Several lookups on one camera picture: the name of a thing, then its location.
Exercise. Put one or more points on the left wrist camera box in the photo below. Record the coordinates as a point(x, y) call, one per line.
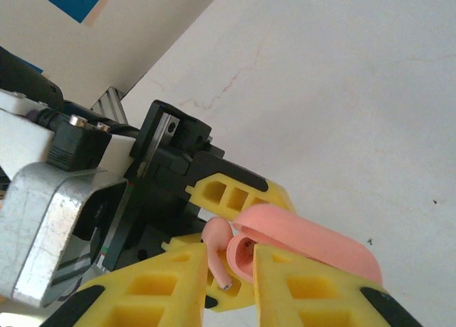
point(42, 206)

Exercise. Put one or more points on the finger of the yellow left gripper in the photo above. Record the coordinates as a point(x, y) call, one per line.
point(228, 195)
point(235, 295)

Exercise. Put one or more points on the aluminium side rail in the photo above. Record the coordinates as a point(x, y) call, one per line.
point(108, 102)

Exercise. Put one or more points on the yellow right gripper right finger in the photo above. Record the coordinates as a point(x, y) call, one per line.
point(274, 291)

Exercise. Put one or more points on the pink soft object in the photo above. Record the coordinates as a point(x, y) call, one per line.
point(303, 234)

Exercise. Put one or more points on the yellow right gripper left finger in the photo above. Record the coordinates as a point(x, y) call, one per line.
point(185, 277)

